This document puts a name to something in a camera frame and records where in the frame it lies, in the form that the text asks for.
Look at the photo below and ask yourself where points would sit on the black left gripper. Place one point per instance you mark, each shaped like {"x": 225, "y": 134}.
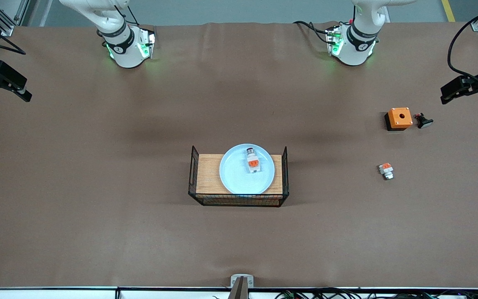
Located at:
{"x": 472, "y": 82}

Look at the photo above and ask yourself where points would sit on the white orange switch contact block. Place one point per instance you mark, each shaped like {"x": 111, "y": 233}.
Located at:
{"x": 386, "y": 170}
{"x": 253, "y": 162}

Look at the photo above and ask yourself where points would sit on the light blue round plate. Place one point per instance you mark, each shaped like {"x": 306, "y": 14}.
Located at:
{"x": 235, "y": 174}

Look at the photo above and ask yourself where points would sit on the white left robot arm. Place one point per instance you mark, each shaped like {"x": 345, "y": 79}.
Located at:
{"x": 355, "y": 52}

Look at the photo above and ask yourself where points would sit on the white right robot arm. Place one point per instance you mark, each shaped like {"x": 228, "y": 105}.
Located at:
{"x": 127, "y": 54}

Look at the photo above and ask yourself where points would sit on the black push button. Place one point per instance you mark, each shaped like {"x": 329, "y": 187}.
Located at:
{"x": 423, "y": 121}

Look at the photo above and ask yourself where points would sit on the orange button box with hole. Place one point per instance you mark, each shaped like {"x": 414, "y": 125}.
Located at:
{"x": 400, "y": 118}

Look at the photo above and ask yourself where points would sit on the brown table cover sheet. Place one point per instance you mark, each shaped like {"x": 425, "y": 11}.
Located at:
{"x": 56, "y": 228}

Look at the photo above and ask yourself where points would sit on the wooden board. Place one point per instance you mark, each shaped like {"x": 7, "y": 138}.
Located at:
{"x": 208, "y": 174}

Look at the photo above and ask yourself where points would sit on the white table edge rail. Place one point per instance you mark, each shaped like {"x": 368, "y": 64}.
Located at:
{"x": 56, "y": 294}

